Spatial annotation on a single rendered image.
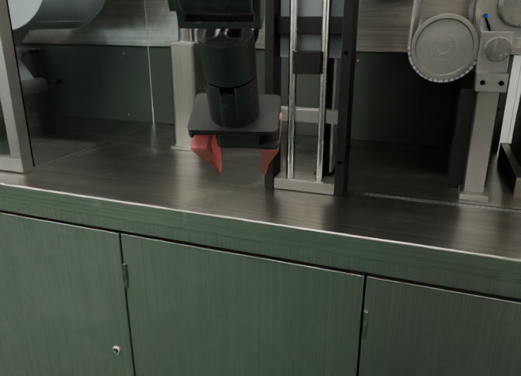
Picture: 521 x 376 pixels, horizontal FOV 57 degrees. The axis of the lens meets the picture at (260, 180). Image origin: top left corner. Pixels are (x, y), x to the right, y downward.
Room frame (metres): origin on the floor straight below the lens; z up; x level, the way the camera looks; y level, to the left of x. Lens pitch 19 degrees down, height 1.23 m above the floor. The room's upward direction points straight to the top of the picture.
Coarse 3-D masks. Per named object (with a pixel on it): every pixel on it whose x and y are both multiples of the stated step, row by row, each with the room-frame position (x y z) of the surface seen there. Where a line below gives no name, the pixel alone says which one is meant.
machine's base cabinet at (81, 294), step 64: (0, 256) 0.99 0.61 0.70; (64, 256) 0.93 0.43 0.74; (128, 256) 0.87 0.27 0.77; (192, 256) 0.82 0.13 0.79; (256, 256) 0.78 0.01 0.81; (320, 256) 0.74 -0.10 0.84; (0, 320) 1.01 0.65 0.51; (64, 320) 0.94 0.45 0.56; (128, 320) 0.88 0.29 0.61; (192, 320) 0.82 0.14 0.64; (256, 320) 0.78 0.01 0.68; (320, 320) 0.73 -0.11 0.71; (384, 320) 0.70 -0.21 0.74; (448, 320) 0.66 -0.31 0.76; (512, 320) 0.63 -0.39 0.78
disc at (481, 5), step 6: (480, 0) 0.91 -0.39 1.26; (486, 0) 0.90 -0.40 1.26; (480, 6) 0.91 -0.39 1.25; (498, 6) 0.90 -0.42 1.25; (480, 12) 0.90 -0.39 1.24; (480, 18) 0.90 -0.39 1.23; (480, 24) 0.90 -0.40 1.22; (486, 24) 0.90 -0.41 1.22; (486, 30) 0.90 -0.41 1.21; (492, 30) 0.90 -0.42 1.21; (516, 42) 0.88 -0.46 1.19
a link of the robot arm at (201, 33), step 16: (208, 32) 0.49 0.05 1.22; (224, 32) 0.48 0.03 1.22; (240, 32) 0.48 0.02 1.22; (208, 48) 0.48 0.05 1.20; (224, 48) 0.47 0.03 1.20; (240, 48) 0.48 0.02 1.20; (208, 64) 0.49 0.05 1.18; (224, 64) 0.48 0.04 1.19; (240, 64) 0.48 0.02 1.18; (256, 64) 0.51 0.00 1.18; (208, 80) 0.50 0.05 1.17; (224, 80) 0.49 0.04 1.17; (240, 80) 0.49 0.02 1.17
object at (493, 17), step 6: (492, 0) 0.90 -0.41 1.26; (498, 0) 0.89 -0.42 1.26; (486, 6) 0.90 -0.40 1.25; (492, 6) 0.90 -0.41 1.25; (486, 12) 0.90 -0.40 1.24; (492, 12) 0.90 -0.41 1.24; (498, 12) 0.89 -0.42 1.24; (492, 18) 0.90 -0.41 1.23; (498, 18) 0.89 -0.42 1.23; (492, 24) 0.90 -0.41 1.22; (498, 24) 0.89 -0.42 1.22; (504, 24) 0.89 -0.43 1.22; (498, 30) 0.89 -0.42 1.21; (504, 30) 0.89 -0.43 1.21; (510, 30) 0.88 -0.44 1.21; (516, 30) 0.88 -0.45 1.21; (516, 36) 0.88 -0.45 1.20
